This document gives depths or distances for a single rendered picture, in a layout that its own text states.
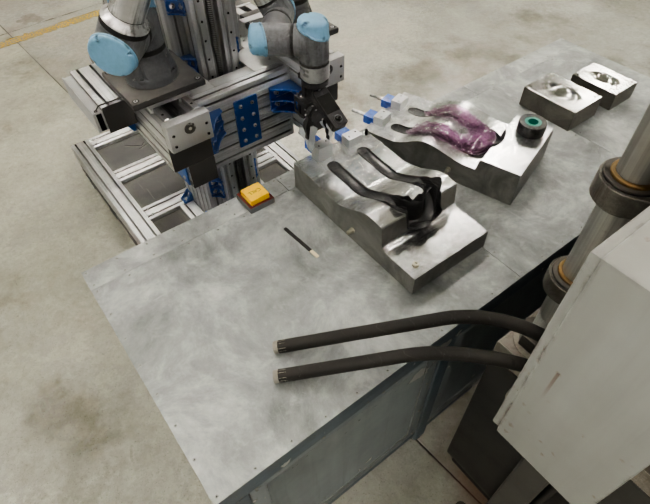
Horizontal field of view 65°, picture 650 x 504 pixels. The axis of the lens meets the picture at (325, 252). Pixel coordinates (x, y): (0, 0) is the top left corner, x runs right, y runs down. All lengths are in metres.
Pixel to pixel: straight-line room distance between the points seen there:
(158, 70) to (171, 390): 0.87
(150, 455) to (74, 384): 0.45
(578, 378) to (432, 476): 1.34
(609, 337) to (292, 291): 0.85
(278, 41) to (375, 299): 0.66
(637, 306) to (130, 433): 1.82
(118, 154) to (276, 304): 1.73
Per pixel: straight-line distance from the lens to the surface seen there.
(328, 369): 1.11
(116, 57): 1.41
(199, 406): 1.16
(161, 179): 2.59
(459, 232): 1.36
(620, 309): 0.55
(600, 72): 2.16
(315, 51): 1.31
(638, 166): 0.91
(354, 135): 1.54
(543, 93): 1.93
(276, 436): 1.11
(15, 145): 3.53
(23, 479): 2.18
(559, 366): 0.65
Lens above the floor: 1.83
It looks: 49 degrees down
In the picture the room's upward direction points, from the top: 1 degrees counter-clockwise
